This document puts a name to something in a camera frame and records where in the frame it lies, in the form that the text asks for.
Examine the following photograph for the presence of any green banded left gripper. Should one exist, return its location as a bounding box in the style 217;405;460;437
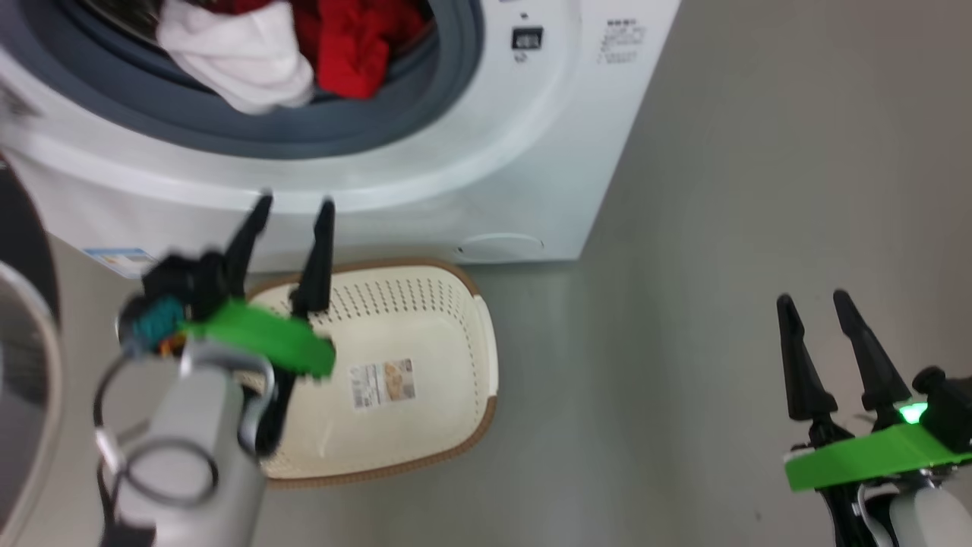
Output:
182;194;336;378

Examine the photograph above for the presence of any cream perforated laundry basket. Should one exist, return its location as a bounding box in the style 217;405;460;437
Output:
247;258;500;487

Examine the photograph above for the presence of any white front-load washing machine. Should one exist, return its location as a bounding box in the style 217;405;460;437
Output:
0;0;682;276

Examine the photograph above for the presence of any white cloth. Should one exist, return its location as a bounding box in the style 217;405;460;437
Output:
156;0;316;115

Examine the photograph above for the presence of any blue white energy sticker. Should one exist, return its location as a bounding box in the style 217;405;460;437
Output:
82;248;156;279

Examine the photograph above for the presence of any red cloth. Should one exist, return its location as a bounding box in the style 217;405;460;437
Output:
232;0;426;100

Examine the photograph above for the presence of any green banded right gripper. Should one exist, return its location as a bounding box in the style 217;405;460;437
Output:
776;289;972;502

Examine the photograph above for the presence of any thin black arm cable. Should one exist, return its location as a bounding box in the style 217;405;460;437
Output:
93;353;222;510

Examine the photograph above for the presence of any grey round glass washer door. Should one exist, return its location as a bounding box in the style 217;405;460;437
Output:
0;156;63;547

